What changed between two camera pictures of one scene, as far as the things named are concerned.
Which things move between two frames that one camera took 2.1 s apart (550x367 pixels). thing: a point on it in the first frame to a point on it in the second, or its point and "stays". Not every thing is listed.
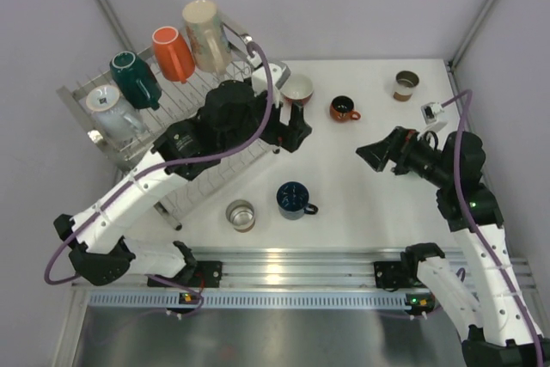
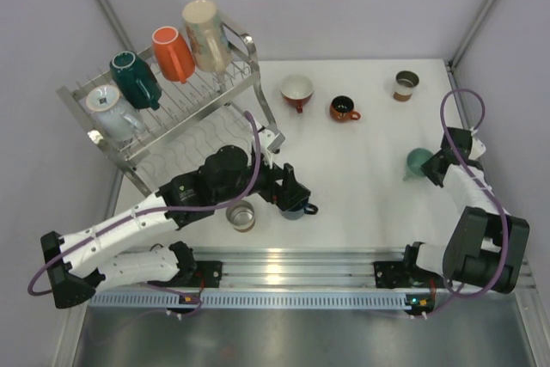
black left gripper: x=289 y=137 to x=296 y=192
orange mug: x=175 y=59 stays
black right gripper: x=398 y=146 to x=428 y=168
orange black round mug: x=341 y=109 stays
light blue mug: x=112 y=115 stays
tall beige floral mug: x=207 y=36 stays
